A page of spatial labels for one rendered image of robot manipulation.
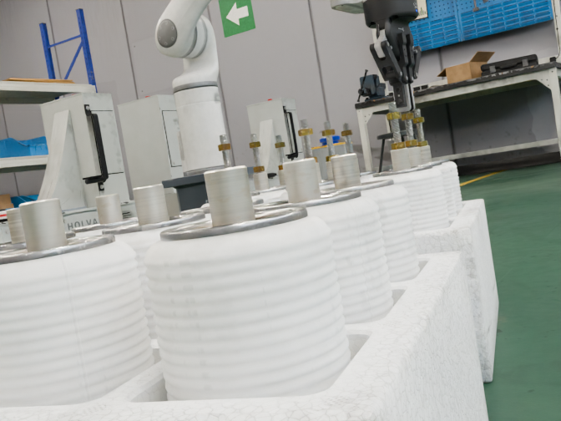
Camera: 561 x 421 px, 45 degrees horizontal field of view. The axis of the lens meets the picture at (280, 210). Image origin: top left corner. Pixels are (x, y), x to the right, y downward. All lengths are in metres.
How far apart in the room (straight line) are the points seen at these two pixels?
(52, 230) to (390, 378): 0.20
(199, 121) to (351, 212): 0.97
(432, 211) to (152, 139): 2.99
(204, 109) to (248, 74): 5.88
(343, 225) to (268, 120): 4.41
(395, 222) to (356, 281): 0.13
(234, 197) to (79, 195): 3.01
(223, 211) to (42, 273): 0.10
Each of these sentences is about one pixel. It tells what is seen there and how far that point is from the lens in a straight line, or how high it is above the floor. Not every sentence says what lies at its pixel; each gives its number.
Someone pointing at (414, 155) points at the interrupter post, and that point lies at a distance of 0.98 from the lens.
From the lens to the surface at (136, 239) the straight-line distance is 0.46.
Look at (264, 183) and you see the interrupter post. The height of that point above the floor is 0.26.
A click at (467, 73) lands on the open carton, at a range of 5.76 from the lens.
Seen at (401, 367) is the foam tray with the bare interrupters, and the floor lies 0.18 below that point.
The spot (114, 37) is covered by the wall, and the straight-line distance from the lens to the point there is 8.45.
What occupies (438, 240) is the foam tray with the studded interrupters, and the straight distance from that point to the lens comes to 0.79.
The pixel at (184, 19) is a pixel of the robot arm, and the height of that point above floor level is 0.60.
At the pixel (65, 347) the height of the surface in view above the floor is 0.20.
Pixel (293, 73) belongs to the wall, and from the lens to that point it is 6.96.
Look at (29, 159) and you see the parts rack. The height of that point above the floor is 0.76.
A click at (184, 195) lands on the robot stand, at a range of 1.37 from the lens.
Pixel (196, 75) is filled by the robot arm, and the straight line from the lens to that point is 1.38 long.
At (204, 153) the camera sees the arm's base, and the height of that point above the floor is 0.34.
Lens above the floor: 0.27
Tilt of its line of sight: 3 degrees down
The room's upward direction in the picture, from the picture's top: 9 degrees counter-clockwise
